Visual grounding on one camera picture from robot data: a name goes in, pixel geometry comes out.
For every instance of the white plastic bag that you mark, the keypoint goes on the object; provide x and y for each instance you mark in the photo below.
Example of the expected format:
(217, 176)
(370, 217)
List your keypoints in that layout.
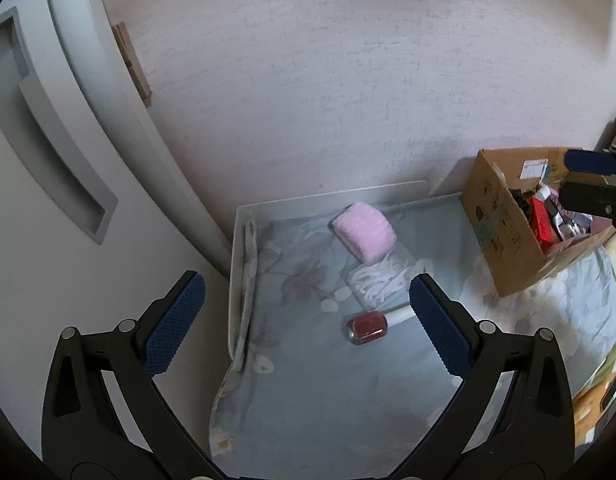
(380, 280)

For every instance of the red plastic item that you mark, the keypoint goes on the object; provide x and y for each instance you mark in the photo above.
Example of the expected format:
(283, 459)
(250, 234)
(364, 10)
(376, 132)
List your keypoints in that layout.
(540, 222)

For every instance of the blue floral blanket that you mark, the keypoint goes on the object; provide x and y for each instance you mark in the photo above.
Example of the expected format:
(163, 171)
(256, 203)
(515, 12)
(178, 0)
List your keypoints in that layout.
(328, 400)

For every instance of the brown cardboard box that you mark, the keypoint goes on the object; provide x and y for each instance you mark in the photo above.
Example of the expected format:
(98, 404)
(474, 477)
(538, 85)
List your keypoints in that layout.
(503, 240)

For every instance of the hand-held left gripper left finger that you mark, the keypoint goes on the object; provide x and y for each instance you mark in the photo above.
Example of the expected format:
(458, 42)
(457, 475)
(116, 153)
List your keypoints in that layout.
(175, 320)

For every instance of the wooden hinge block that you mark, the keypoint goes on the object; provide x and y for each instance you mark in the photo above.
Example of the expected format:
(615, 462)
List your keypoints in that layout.
(133, 65)

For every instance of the pink folded cloth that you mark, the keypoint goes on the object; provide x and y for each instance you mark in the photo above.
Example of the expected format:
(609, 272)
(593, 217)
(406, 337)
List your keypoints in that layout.
(363, 230)

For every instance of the orange printed box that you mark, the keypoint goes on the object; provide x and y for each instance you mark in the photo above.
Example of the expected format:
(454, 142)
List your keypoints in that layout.
(595, 402)

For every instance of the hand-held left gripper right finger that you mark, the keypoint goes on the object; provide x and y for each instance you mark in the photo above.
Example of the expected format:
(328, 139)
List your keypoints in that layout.
(438, 320)

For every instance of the white door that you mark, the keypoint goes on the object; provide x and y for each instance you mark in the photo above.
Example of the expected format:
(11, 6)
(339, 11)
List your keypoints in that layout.
(48, 125)

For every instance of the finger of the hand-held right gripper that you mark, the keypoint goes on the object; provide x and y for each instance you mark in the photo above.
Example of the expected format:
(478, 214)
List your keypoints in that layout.
(590, 161)
(588, 197)

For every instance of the red and white bottle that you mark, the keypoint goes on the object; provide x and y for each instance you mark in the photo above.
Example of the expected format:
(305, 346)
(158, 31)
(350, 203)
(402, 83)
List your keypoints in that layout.
(369, 327)

